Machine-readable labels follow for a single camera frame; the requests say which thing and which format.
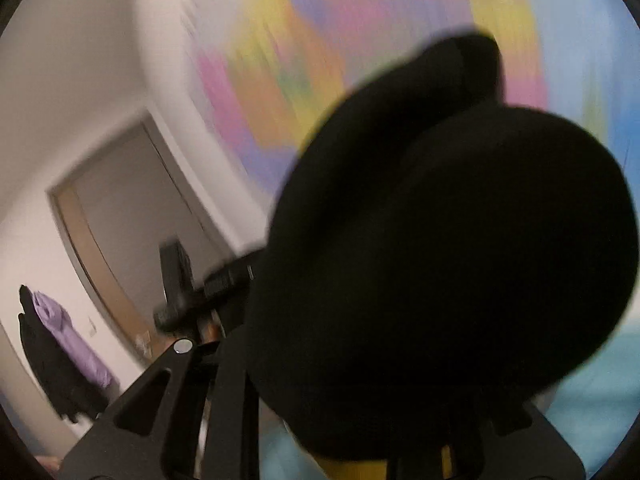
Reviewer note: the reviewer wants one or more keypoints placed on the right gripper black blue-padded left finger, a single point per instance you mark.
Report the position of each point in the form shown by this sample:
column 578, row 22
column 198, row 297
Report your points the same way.
column 193, row 409

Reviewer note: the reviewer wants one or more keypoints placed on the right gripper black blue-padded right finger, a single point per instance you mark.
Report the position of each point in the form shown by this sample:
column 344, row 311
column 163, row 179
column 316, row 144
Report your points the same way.
column 518, row 443

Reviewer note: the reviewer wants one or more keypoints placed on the mustard yellow garment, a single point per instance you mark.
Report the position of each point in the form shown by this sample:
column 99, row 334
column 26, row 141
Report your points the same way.
column 380, row 467

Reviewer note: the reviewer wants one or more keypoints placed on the black garment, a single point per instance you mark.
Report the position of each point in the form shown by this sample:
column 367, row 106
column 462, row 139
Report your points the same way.
column 68, row 391
column 435, row 256

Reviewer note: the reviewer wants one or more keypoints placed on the pink sleeve forearm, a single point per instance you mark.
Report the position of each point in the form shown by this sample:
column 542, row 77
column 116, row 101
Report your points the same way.
column 51, row 464

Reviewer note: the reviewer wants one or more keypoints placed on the person's left hand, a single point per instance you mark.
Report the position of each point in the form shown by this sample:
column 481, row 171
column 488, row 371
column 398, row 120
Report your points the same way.
column 210, row 332

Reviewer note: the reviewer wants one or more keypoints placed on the teal grey bed sheet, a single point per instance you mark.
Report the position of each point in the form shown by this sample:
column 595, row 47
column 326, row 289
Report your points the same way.
column 593, row 409

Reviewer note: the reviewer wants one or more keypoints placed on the grey wooden door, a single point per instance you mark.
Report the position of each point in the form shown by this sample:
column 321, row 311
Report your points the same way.
column 115, row 210

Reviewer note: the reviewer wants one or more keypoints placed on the purple hanging garment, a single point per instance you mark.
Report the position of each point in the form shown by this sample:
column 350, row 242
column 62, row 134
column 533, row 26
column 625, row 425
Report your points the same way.
column 59, row 324

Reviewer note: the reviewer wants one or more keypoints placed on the black hanging garment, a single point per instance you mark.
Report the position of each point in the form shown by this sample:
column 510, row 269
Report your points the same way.
column 68, row 391

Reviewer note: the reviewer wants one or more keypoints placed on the colourful wall map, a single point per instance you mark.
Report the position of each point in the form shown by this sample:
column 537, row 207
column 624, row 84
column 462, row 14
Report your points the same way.
column 263, row 72

